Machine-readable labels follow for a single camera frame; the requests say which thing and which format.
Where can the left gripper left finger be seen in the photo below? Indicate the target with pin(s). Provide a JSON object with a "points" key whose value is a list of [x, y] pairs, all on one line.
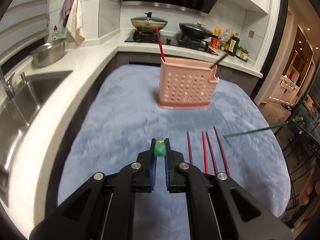
{"points": [[120, 190]]}

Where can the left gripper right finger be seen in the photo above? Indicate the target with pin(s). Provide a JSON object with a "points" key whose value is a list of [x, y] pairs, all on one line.
{"points": [[183, 177]]}

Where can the bright red chopstick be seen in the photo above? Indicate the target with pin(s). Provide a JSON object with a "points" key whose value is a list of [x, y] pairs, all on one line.
{"points": [[205, 155]]}

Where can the dark red chopstick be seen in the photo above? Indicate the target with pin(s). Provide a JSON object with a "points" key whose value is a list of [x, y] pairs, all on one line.
{"points": [[225, 163], [189, 148], [212, 154]]}

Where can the person's right hand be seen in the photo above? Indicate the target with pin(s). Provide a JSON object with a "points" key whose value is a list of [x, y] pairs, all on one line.
{"points": [[307, 190]]}

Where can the blue fleece table mat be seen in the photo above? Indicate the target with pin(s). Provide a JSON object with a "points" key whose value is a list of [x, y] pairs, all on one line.
{"points": [[124, 118]]}

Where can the pink perforated utensil holder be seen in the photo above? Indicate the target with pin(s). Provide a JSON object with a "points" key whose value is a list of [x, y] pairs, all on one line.
{"points": [[186, 84]]}

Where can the tray of small jars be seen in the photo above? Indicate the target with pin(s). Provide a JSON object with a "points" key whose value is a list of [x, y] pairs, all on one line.
{"points": [[242, 54]]}

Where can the dark chopstick in holder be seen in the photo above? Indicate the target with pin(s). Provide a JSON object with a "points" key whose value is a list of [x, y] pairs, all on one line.
{"points": [[219, 60]]}

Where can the dark soy sauce bottle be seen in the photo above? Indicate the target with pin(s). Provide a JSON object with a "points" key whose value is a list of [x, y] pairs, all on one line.
{"points": [[232, 44]]}

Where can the red seasoning container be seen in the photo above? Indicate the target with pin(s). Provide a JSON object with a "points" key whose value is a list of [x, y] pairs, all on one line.
{"points": [[215, 43]]}

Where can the clear plastic bottle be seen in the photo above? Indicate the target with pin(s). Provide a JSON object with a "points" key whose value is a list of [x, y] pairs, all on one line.
{"points": [[225, 36]]}

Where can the black gas stove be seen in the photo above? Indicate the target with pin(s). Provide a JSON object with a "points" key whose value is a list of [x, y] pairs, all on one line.
{"points": [[179, 40]]}

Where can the black wok with lid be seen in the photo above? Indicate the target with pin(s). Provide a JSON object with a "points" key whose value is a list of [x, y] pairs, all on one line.
{"points": [[196, 31]]}

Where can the yellow seasoning packet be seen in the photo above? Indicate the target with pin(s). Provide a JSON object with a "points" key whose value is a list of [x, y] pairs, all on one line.
{"points": [[217, 33]]}

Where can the stainless steel sink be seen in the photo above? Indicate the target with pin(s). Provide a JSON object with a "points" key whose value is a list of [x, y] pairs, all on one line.
{"points": [[18, 114]]}

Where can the red chopstick in holder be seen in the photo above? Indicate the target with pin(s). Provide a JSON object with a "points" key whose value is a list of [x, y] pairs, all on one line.
{"points": [[160, 43]]}

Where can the beige wok with lid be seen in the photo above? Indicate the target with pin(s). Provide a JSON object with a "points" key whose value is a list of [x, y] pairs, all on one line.
{"points": [[148, 23]]}

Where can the chrome sink faucet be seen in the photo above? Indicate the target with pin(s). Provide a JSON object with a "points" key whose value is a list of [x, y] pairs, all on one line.
{"points": [[7, 85]]}

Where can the stainless steel bowl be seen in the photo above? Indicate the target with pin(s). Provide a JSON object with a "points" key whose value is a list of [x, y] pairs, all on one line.
{"points": [[49, 53]]}

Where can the white hanging towel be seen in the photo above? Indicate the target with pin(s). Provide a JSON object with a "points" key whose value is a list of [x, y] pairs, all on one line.
{"points": [[74, 23]]}

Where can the green dish soap bottle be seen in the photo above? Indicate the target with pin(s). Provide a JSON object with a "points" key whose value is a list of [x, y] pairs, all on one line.
{"points": [[55, 33]]}

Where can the purple hanging cloth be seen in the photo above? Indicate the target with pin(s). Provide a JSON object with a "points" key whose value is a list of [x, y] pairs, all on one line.
{"points": [[65, 11]]}

